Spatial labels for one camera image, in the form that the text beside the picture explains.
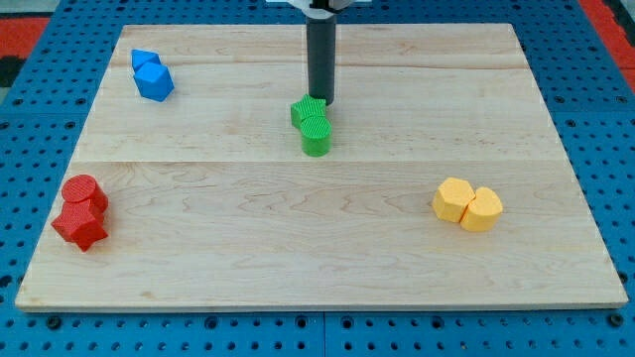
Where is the green cylinder block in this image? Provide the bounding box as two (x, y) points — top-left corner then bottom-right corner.
(300, 116), (331, 157)

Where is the blue hexagon block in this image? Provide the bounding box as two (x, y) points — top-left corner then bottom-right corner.
(133, 62), (175, 102)

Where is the yellow heart block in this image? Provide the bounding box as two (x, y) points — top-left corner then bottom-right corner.
(459, 186), (503, 232)

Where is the light wooden board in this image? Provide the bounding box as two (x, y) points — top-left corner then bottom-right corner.
(15, 23), (628, 312)

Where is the black cylindrical pointer rod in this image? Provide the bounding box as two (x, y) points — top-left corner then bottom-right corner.
(306, 16), (336, 105)

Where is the green star block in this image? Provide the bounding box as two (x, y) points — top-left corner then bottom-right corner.
(290, 94), (326, 129)

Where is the blue cube block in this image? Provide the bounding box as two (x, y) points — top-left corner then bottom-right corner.
(130, 49), (161, 72)

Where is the yellow hexagon block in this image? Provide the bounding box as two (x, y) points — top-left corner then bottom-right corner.
(432, 177), (475, 223)

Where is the red cylinder block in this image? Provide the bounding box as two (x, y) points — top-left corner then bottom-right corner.
(62, 175), (108, 212)

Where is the red star block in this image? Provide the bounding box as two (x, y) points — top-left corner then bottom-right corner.
(51, 200), (108, 252)

